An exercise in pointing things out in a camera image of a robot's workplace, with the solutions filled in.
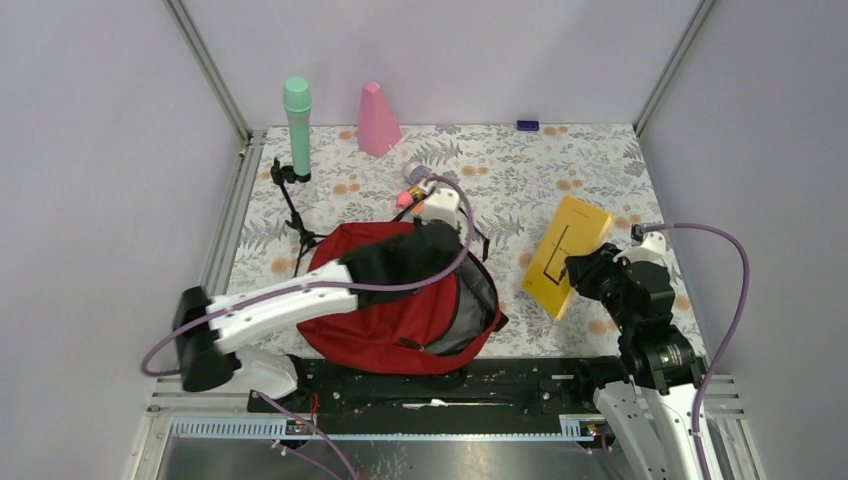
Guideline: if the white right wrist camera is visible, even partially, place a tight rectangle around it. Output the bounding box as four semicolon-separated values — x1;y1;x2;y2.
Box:
613;225;667;266

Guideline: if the pink cone block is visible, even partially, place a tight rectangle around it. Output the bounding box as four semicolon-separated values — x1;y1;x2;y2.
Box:
357;82;403;157

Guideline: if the small blue block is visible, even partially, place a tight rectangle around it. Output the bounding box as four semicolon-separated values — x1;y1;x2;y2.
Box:
516;120;540;131

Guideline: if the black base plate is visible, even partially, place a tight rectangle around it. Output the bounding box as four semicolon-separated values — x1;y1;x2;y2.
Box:
247;356;626;437

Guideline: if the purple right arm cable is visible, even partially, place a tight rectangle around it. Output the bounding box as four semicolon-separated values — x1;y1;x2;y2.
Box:
632;222;751;480

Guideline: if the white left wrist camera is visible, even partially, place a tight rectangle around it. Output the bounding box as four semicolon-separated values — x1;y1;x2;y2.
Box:
417;187;461;230

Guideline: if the clear glitter jar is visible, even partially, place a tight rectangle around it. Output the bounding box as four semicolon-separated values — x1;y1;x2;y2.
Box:
402;161;431;185

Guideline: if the red backpack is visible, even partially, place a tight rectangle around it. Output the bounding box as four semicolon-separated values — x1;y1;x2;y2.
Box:
297;218;508;375

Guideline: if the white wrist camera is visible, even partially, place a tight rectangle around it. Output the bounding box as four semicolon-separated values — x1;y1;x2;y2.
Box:
613;225;667;266
417;187;461;230

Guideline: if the yellow book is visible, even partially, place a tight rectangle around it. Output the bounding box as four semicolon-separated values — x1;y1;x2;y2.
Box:
521;195;612;321

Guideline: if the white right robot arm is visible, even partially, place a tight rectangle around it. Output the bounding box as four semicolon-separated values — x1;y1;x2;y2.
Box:
563;243;723;479

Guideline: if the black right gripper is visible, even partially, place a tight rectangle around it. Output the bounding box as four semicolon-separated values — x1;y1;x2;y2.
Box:
562;240;634;331

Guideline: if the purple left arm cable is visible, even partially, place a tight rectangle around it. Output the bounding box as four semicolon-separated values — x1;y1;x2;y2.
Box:
140;175;478;480

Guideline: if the floral table mat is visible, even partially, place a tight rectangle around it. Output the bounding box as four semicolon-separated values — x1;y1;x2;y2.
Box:
225;123;705;360

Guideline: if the pink capped tube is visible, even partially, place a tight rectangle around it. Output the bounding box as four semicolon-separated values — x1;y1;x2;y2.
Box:
395;186;433;209

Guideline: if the black mini tripod stand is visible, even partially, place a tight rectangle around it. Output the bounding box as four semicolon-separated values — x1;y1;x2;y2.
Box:
269;157;327;276

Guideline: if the green toy microphone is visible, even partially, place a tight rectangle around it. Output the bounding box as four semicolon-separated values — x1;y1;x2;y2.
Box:
283;77;312;182

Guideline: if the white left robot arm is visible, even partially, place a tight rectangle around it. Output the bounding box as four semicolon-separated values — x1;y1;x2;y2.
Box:
172;220;468;411

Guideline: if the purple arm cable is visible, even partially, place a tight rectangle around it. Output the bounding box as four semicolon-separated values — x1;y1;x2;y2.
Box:
632;222;751;480
140;175;478;480

